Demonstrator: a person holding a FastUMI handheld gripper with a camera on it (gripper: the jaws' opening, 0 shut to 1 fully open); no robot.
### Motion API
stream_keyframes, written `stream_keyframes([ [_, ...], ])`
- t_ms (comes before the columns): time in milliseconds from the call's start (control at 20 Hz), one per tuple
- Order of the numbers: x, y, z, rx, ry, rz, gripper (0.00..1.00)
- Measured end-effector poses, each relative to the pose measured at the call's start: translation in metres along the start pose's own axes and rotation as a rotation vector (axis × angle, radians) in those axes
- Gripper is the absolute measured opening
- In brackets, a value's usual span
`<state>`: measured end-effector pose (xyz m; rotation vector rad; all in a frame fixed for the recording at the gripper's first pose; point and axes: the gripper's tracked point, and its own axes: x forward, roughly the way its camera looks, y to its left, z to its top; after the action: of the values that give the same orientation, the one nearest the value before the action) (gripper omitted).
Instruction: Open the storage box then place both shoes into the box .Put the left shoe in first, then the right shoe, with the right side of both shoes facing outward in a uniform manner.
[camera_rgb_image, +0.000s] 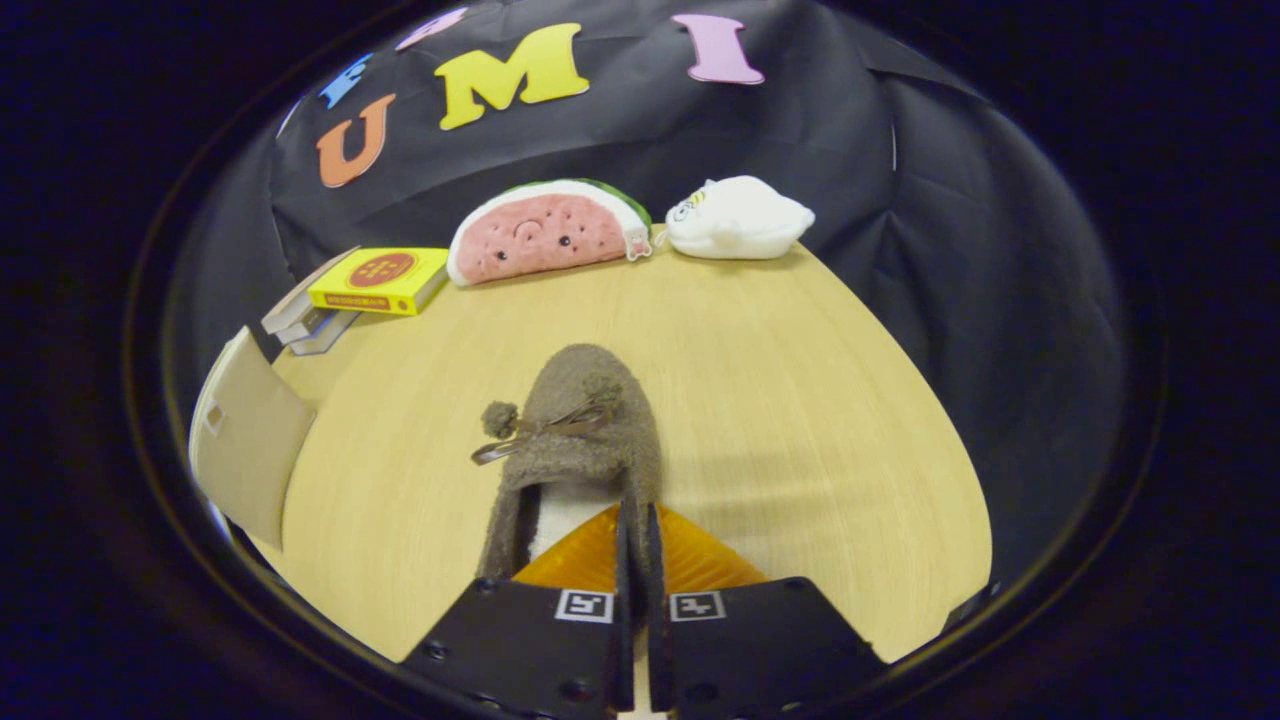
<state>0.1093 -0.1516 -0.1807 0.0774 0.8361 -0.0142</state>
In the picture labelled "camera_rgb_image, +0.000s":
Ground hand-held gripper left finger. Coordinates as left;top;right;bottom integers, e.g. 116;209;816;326
400;503;637;720

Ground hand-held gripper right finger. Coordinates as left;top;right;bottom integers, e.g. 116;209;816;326
645;503;889;720

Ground brown fuzzy shoe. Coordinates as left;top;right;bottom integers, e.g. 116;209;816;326
470;344;664;589

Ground cream storage box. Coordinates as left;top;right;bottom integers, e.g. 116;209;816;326
189;325;317;552

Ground grey blue book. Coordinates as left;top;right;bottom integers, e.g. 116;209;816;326
289;309;362;357

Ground yellow book with red circle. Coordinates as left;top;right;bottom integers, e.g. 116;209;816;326
307;247;450;317

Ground beige book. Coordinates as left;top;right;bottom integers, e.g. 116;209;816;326
261;248;361;337

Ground watermelon slice plush toy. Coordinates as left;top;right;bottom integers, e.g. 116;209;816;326
446;178;654;289

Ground white plush toy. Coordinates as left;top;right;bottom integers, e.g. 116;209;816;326
664;175;817;262

